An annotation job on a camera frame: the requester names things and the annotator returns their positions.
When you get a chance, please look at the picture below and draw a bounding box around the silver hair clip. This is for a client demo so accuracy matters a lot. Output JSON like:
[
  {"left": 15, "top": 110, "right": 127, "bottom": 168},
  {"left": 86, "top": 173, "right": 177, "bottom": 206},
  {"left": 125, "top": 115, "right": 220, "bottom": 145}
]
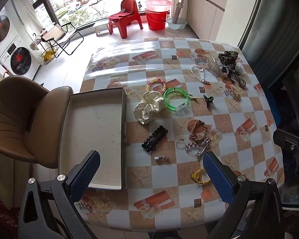
[{"left": 196, "top": 136, "right": 212, "bottom": 158}]

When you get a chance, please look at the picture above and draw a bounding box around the white washing machine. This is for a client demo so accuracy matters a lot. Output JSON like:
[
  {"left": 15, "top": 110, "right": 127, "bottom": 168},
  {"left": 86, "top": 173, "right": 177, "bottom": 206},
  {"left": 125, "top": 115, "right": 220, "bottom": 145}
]
[{"left": 0, "top": 38, "right": 41, "bottom": 77}]

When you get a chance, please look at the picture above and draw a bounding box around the green translucent bracelet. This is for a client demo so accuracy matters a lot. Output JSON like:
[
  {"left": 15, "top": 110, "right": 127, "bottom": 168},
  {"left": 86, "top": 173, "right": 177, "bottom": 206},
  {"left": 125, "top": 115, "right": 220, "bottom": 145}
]
[{"left": 163, "top": 87, "right": 190, "bottom": 112}]

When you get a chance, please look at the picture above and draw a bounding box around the red patterned cloth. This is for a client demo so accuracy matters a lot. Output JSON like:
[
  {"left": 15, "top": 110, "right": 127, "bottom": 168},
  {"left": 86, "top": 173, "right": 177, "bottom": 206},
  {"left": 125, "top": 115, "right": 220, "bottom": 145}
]
[{"left": 0, "top": 147, "right": 22, "bottom": 239}]

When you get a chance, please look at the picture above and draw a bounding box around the yellow hair tie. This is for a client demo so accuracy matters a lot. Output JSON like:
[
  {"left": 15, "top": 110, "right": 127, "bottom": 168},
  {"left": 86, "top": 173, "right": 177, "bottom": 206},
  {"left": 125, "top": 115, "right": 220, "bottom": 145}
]
[{"left": 191, "top": 167, "right": 211, "bottom": 186}]

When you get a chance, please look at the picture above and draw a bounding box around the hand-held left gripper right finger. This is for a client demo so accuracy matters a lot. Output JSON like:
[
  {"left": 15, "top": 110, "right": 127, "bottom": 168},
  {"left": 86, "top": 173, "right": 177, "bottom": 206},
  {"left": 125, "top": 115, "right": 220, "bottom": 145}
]
[{"left": 203, "top": 151, "right": 284, "bottom": 239}]

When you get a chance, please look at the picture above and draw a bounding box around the wire basket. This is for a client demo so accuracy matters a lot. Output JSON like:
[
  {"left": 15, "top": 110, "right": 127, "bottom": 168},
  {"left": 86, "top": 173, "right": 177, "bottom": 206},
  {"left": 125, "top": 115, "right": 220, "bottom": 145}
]
[{"left": 38, "top": 45, "right": 59, "bottom": 64}]

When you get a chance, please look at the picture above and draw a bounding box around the white dryer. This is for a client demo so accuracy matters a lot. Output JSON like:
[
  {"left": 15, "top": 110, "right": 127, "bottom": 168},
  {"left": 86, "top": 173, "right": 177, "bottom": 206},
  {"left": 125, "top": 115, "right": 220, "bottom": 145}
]
[{"left": 0, "top": 0, "right": 25, "bottom": 55}]

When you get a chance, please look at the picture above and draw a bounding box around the white basin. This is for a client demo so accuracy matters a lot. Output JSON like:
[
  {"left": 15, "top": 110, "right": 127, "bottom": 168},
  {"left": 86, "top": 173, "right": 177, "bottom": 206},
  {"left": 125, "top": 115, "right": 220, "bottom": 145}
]
[{"left": 166, "top": 17, "right": 187, "bottom": 30}]

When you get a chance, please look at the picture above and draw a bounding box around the red bucket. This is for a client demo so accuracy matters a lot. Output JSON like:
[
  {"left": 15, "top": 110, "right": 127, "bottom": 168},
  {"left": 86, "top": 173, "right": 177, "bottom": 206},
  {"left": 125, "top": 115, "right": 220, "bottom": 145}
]
[{"left": 144, "top": 9, "right": 170, "bottom": 31}]

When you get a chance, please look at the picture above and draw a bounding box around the grey cardboard box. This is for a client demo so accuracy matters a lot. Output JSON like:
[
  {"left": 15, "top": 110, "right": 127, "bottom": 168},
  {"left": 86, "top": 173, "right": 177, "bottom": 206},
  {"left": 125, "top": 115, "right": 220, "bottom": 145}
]
[{"left": 58, "top": 87, "right": 127, "bottom": 190}]

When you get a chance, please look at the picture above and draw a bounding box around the white cabinet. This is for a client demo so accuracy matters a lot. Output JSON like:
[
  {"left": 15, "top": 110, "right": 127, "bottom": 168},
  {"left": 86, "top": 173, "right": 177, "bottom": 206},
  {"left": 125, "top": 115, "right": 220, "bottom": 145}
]
[{"left": 187, "top": 0, "right": 231, "bottom": 40}]

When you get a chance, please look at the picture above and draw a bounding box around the clear bead chain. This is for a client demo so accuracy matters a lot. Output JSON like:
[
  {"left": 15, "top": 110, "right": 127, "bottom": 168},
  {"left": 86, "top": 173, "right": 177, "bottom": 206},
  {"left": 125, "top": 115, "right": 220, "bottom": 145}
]
[{"left": 190, "top": 63, "right": 211, "bottom": 85}]

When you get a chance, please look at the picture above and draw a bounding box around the red folded cloth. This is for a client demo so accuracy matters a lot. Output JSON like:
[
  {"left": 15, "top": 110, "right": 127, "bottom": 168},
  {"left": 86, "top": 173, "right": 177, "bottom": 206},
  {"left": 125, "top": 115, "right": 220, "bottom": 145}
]
[{"left": 108, "top": 9, "right": 133, "bottom": 21}]

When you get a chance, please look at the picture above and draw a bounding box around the colourful beaded bracelet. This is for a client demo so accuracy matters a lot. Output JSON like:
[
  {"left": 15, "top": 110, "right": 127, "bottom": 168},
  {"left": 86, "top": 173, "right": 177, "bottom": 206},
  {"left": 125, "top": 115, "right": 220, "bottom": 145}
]
[{"left": 146, "top": 78, "right": 167, "bottom": 95}]

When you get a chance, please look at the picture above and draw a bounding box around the white polka dot scrunchie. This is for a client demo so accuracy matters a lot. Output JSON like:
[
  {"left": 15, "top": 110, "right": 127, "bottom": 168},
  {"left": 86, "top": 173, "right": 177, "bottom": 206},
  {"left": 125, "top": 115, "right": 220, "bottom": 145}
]
[{"left": 133, "top": 91, "right": 165, "bottom": 125}]

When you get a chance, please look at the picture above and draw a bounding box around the brown braided hair tie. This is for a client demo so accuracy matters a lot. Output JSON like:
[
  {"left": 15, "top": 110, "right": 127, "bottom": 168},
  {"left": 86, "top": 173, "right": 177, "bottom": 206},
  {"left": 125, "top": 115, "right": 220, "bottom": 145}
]
[{"left": 189, "top": 119, "right": 207, "bottom": 141}]

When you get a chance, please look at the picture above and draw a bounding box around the black beaded hair clip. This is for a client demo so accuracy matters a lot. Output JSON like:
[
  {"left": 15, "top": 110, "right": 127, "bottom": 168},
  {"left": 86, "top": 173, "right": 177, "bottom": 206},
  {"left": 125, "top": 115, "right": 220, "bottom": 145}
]
[{"left": 142, "top": 126, "right": 169, "bottom": 152}]

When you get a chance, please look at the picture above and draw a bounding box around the clear plastic hair claw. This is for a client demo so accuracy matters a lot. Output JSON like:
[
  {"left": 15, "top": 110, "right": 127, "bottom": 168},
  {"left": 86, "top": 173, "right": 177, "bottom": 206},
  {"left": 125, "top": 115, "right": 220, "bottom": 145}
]
[{"left": 204, "top": 56, "right": 221, "bottom": 76}]

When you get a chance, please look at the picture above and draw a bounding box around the black frame folding chair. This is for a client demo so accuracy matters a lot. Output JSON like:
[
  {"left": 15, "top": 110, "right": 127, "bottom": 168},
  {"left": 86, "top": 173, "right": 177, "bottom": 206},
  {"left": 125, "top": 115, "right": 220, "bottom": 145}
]
[{"left": 41, "top": 21, "right": 85, "bottom": 56}]

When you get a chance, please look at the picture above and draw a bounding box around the leopard print hair clip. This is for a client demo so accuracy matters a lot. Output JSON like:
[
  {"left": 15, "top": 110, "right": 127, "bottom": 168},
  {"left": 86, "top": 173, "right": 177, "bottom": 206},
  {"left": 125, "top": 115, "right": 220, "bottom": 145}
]
[{"left": 235, "top": 73, "right": 247, "bottom": 90}]

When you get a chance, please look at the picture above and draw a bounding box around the checkered hair tie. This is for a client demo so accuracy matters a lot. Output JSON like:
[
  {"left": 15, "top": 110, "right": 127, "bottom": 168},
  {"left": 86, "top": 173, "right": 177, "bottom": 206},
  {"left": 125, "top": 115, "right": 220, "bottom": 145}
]
[{"left": 176, "top": 139, "right": 202, "bottom": 155}]

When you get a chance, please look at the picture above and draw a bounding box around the tan leather chair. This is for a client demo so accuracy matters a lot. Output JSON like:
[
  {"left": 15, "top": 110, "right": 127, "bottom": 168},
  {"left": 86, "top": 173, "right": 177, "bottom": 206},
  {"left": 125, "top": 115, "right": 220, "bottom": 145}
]
[{"left": 0, "top": 75, "right": 74, "bottom": 169}]

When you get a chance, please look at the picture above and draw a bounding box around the gold braided hair tie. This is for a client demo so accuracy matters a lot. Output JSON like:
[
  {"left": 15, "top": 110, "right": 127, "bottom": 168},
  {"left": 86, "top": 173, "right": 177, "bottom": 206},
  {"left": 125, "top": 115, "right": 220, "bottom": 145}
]
[{"left": 224, "top": 90, "right": 241, "bottom": 101}]

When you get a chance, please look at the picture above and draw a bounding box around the leopard print scrunchie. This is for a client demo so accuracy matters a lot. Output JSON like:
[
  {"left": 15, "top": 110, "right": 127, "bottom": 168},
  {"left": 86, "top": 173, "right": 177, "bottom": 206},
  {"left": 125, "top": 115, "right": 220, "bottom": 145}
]
[{"left": 217, "top": 50, "right": 240, "bottom": 68}]

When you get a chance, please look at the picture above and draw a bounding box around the checkered printed tablecloth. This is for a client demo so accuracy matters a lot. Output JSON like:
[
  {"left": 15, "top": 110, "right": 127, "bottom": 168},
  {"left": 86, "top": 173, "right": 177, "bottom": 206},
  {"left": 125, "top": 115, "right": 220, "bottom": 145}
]
[{"left": 76, "top": 37, "right": 286, "bottom": 231}]

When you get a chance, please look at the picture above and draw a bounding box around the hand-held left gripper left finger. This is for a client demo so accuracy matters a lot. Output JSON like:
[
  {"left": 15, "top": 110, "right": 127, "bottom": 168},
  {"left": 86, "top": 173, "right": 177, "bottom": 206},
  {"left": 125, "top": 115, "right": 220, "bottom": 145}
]
[{"left": 18, "top": 150, "right": 101, "bottom": 239}]

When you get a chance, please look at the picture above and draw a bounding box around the cream cushion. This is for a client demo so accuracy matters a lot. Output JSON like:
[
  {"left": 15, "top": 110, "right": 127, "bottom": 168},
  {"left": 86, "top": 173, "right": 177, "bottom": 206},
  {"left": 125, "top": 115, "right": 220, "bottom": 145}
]
[{"left": 0, "top": 154, "right": 24, "bottom": 211}]

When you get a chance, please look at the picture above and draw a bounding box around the white low stool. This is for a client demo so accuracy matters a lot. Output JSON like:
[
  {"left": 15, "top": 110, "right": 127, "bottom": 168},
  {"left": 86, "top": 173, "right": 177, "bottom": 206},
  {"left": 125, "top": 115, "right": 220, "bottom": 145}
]
[{"left": 93, "top": 21, "right": 112, "bottom": 36}]

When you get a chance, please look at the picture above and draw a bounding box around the white hanging cloth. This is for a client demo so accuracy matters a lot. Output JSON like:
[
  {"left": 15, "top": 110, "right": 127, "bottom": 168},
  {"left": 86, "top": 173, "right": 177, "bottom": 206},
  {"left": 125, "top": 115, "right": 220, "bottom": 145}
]
[{"left": 30, "top": 33, "right": 43, "bottom": 51}]

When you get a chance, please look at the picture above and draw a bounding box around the striped bow hair tie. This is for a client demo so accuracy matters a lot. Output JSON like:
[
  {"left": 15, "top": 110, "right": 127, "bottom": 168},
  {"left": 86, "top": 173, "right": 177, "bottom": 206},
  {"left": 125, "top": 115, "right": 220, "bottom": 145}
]
[{"left": 219, "top": 65, "right": 236, "bottom": 79}]

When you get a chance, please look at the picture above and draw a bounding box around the red plastic chair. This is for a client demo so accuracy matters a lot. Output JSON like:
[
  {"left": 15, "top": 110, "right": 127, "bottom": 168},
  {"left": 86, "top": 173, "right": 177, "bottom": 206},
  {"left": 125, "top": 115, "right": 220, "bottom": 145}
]
[{"left": 108, "top": 0, "right": 143, "bottom": 39}]

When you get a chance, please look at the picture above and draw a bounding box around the small black claw clip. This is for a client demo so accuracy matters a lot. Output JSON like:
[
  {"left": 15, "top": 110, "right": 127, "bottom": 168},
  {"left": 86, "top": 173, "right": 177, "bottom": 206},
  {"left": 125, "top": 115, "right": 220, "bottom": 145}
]
[{"left": 203, "top": 95, "right": 215, "bottom": 108}]

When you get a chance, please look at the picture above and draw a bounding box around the pink basin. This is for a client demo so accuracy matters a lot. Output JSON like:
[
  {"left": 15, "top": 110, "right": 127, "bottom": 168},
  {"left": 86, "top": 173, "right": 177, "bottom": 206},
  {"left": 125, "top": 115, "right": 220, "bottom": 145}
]
[{"left": 145, "top": 0, "right": 173, "bottom": 13}]

